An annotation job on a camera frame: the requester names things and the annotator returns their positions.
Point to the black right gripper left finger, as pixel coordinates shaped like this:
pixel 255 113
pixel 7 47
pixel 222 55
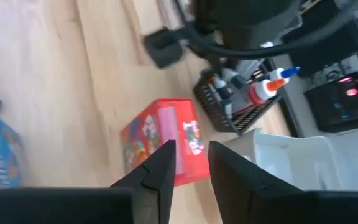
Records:
pixel 73 205

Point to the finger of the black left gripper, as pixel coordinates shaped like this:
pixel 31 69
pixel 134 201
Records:
pixel 217 62

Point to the translucent white plastic bin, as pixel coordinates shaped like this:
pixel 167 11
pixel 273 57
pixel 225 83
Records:
pixel 291 161

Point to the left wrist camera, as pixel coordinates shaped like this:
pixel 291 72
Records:
pixel 163 46

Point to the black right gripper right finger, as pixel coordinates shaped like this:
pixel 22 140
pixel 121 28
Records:
pixel 275 205

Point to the black dropper bottle white label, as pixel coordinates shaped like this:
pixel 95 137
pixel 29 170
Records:
pixel 247 68

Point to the red bottle white collar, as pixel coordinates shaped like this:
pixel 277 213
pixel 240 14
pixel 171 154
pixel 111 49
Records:
pixel 264 90

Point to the black cabinet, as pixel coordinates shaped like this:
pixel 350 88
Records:
pixel 322 49

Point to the black plastic basket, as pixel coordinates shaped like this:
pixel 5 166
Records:
pixel 216 115

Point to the white capped small bottle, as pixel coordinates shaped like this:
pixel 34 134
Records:
pixel 221 87

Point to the red Froot Loops cereal box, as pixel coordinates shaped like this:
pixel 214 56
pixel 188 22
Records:
pixel 141 140

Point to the black computer tower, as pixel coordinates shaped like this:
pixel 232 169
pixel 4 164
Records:
pixel 337 105

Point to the blue capped colouring bottle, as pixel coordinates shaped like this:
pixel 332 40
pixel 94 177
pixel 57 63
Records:
pixel 278 74

